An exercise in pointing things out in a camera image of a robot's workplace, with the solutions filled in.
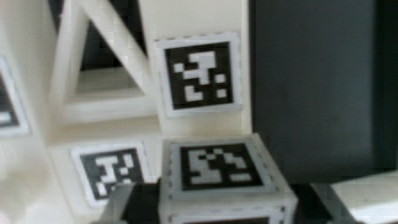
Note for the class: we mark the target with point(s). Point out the white chair back frame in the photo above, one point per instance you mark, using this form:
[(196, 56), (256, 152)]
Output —
[(109, 60)]

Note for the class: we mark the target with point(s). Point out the white tagged cube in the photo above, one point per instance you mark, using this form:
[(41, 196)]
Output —
[(222, 187)]

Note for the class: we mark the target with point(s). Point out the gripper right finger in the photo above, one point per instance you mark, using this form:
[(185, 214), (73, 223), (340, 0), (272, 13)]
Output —
[(320, 208)]

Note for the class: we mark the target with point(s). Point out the white U-shaped obstacle fence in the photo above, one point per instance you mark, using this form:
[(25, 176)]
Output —
[(368, 195)]

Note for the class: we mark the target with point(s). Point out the white chair seat part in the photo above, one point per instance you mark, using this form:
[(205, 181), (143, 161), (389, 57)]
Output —
[(105, 155)]

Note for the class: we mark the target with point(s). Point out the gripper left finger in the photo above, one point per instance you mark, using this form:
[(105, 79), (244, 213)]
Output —
[(132, 206)]

